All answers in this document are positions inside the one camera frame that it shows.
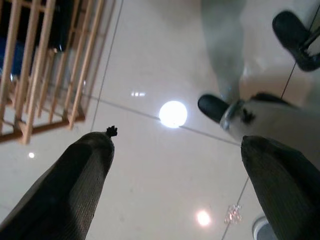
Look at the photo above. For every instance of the grey round base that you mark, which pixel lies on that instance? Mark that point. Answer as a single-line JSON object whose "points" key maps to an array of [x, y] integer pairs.
{"points": [[260, 228]]}

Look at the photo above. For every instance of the black robot foot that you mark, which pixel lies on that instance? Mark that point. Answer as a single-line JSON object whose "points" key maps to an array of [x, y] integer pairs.
{"points": [[212, 107], [292, 37]]}

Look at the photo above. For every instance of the wooden slatted crate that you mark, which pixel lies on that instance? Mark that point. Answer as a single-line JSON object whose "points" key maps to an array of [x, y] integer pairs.
{"points": [[37, 75]]}

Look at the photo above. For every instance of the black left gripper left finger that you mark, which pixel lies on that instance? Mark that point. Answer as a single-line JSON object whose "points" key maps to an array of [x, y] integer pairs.
{"points": [[62, 187]]}

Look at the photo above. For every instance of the blue package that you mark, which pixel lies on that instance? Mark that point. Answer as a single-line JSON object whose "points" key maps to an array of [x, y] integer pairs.
{"points": [[13, 57]]}

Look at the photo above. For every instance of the dark bottle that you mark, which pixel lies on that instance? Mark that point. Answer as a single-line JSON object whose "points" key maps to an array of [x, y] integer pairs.
{"points": [[61, 27]]}

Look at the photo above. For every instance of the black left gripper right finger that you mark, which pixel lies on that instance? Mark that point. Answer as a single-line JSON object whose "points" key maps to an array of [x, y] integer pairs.
{"points": [[287, 190]]}

